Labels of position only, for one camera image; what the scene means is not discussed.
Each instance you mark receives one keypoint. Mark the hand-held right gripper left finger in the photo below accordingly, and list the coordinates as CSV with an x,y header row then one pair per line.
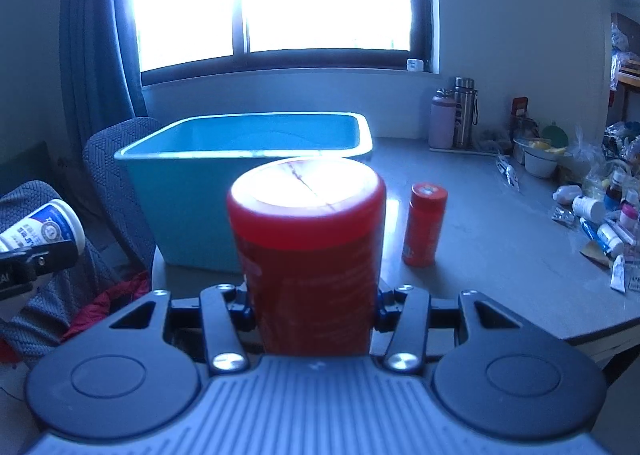
x,y
220,325

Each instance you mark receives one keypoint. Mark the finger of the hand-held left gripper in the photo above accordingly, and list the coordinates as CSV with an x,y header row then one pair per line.
x,y
55,257

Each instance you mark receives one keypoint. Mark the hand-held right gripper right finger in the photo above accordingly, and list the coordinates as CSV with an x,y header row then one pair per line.
x,y
411,325

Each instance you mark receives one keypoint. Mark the white cup with blue label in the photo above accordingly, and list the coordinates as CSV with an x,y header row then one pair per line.
x,y
45,225

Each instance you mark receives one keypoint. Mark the small red canister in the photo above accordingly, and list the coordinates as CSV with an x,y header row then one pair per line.
x,y
424,230

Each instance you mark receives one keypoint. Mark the large red canister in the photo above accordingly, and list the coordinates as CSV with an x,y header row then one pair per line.
x,y
310,260

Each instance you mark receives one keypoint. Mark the blue plastic storage bin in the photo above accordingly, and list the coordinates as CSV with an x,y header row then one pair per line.
x,y
190,205

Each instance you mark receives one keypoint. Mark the grey desktop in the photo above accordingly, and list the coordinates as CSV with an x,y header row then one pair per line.
x,y
490,255

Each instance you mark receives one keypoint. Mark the red cloth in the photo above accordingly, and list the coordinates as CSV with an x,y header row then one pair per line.
x,y
110,307

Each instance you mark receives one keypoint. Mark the dark textured chair back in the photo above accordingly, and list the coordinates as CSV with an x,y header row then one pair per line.
x,y
120,175

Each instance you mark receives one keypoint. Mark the clear plastic wrapper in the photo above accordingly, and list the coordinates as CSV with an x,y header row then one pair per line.
x,y
507,172

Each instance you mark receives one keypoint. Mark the yellow packet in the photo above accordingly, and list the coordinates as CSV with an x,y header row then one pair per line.
x,y
592,252

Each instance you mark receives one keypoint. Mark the blue tube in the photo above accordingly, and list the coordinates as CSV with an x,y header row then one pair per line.
x,y
592,232

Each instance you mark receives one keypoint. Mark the small white bottle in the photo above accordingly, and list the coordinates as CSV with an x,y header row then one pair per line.
x,y
567,194

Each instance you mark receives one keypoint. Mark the pink bottle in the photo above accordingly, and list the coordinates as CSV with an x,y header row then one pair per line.
x,y
442,122

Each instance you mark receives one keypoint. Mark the white bowl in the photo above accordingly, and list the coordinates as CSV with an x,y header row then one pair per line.
x,y
539,165

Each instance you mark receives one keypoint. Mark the white pill bottle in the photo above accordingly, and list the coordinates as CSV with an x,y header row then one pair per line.
x,y
589,208

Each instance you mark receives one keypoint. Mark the white tube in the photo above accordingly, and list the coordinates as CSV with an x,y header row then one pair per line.
x,y
619,275

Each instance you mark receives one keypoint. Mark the white bottle with blue label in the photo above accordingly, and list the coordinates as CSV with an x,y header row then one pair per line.
x,y
611,239

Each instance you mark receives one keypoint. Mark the steel thermos bottle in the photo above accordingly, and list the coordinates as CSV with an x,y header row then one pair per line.
x,y
465,110

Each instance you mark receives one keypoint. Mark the blue curtain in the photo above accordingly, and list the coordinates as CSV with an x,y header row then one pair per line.
x,y
95,35

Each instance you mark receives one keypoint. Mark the green round lid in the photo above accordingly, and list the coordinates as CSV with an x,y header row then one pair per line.
x,y
556,135

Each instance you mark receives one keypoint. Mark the dark red box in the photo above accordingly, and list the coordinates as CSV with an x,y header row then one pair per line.
x,y
520,109

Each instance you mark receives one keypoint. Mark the brown bottle with white cap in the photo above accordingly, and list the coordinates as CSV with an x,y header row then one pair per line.
x,y
615,192

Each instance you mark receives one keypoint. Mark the white jar with pink cap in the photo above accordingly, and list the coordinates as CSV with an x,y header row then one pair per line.
x,y
629,216

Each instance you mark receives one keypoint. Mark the clear plastic bag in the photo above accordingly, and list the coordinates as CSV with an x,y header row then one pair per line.
x,y
587,155

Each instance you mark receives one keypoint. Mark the wooden shelf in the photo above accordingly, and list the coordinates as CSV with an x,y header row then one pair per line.
x,y
627,75

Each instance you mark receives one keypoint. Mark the white wall socket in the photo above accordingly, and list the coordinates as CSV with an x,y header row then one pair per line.
x,y
415,64

